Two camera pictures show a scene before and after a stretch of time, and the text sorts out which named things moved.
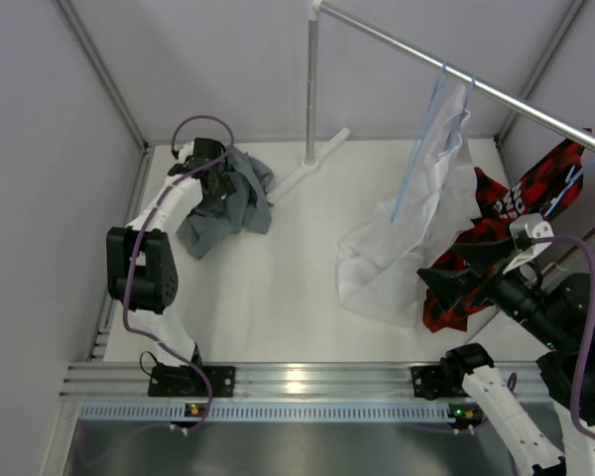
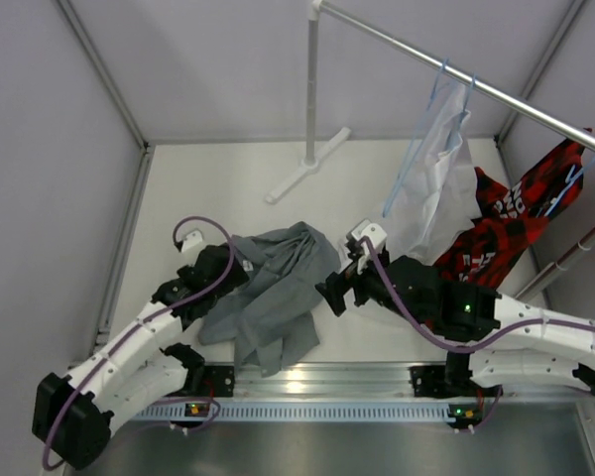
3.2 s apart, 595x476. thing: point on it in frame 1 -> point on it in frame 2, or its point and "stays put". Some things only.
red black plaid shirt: [548, 184] stays put
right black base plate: [438, 381] stays put
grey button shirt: [248, 207] -> [272, 316]
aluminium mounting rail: [271, 381] stays put
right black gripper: [449, 284] -> [340, 285]
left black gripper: [224, 186] -> [236, 277]
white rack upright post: [311, 161] stays put
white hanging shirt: [377, 268] stays put
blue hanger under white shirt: [468, 97] stays put
